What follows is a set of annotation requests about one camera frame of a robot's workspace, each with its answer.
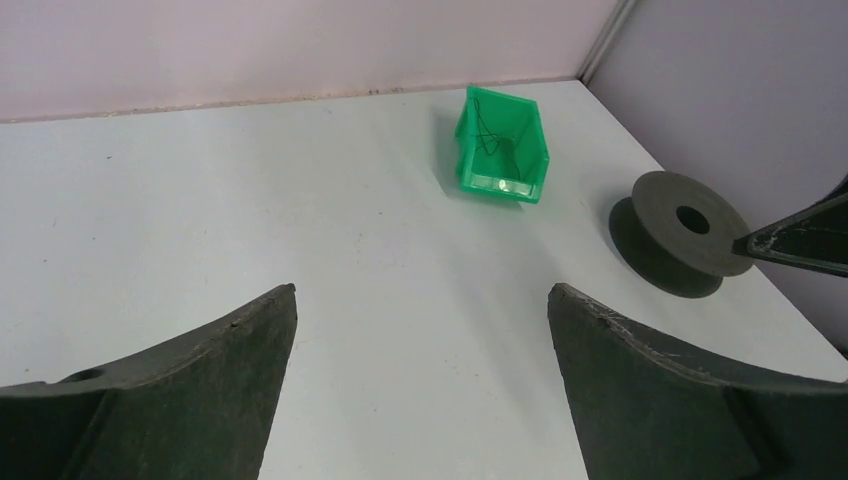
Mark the green plastic bin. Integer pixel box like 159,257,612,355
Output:
454,86,550,204

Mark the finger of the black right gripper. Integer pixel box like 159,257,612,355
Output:
732,180,847,277

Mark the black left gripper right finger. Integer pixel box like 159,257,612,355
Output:
548,283,847,479

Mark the black cable spool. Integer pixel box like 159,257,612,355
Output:
608,171,754,299

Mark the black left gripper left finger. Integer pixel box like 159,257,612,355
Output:
1,284,298,479

